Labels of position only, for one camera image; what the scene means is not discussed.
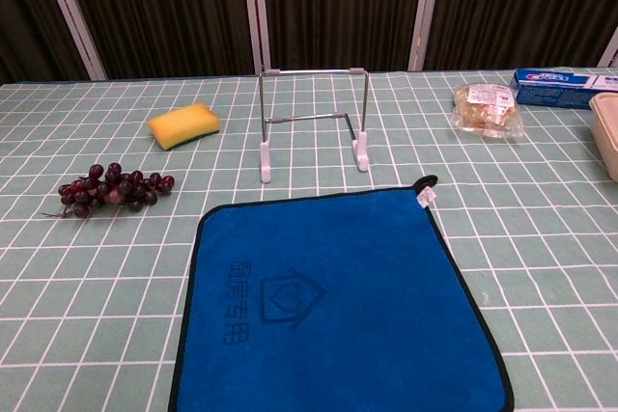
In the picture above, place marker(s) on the blue cloth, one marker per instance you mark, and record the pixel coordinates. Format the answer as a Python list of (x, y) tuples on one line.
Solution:
[(328, 262)]

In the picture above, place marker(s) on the white screen frame post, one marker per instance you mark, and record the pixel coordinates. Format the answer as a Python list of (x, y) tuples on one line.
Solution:
[(610, 52), (424, 16), (72, 16), (257, 16)]

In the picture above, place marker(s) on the beige lidded lunch box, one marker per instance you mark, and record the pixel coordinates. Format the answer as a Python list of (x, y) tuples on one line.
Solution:
[(609, 132)]

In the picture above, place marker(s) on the green checked tablecloth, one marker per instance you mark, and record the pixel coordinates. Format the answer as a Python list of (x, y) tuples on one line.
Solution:
[(72, 286)]

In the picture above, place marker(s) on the blue toothpaste box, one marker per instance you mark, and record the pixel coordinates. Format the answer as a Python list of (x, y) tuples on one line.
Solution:
[(555, 89)]

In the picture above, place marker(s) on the yellow sponge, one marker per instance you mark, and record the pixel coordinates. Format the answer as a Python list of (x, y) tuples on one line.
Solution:
[(183, 125)]

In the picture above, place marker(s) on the bunch of dark red grapes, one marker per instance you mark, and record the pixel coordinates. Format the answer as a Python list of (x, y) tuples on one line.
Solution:
[(111, 187)]

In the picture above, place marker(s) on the bread in clear plastic bag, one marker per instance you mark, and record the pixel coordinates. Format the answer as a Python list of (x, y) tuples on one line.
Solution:
[(487, 113)]

